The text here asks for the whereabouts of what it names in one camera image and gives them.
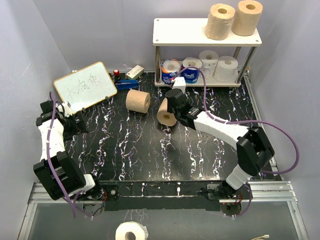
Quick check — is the brown roll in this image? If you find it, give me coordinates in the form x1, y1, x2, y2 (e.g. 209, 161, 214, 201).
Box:
157, 98, 177, 127
204, 3, 235, 41
231, 0, 263, 37
125, 89, 151, 114

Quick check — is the blue Tempo roll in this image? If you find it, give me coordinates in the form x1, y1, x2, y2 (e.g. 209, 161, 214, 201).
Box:
181, 57, 202, 84

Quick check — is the light blue roll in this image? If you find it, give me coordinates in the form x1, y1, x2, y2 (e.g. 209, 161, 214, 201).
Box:
160, 59, 181, 85

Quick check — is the white patterned paper roll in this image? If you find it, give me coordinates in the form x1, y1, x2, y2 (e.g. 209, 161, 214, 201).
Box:
199, 50, 219, 79

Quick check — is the plain white paper roll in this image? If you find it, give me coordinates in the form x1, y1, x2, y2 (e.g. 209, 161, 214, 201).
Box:
214, 56, 238, 83

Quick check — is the brown roll front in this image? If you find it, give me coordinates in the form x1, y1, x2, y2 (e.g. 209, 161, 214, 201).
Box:
231, 0, 263, 37
204, 3, 235, 41

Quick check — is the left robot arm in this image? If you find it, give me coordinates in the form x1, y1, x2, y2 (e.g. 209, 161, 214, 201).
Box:
33, 100, 104, 201

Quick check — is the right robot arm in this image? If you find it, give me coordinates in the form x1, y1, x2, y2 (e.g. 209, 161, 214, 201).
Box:
165, 88, 275, 199

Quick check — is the white two-tier shelf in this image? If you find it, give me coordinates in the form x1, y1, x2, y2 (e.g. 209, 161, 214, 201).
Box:
153, 18, 262, 87

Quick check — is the white green small box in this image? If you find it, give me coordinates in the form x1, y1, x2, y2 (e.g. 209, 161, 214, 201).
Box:
125, 65, 145, 80

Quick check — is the blue stapler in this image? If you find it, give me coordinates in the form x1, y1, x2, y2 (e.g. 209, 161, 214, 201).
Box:
115, 79, 139, 90

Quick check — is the red emergency stop button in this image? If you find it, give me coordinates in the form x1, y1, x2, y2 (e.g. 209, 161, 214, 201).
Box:
113, 69, 120, 78

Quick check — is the white roll on floor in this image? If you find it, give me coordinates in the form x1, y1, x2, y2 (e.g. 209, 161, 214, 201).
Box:
115, 221, 149, 240

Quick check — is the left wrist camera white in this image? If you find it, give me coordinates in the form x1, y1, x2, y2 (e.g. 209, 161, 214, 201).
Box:
56, 102, 73, 118

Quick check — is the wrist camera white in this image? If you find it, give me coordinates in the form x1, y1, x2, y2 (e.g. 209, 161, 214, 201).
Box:
172, 76, 186, 93
56, 102, 73, 118

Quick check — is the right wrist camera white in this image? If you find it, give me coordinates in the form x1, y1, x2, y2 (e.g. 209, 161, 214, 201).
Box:
172, 76, 186, 93

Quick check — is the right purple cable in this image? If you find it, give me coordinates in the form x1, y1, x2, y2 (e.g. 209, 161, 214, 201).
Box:
171, 66, 300, 218

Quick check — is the purple cable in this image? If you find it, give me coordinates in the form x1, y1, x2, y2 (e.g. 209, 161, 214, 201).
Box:
171, 66, 300, 218
46, 90, 95, 221

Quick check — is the small whiteboard wooden frame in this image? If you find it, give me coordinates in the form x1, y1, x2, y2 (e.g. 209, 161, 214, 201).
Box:
53, 61, 118, 113

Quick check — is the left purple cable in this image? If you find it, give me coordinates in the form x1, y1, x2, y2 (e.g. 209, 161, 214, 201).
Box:
46, 90, 95, 221

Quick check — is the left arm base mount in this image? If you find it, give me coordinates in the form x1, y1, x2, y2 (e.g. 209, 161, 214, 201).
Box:
81, 180, 119, 208

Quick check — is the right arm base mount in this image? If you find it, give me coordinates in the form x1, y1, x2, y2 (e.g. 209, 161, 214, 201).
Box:
196, 183, 253, 204

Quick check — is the aluminium rail frame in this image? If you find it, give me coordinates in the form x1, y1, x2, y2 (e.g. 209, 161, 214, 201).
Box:
20, 73, 308, 240

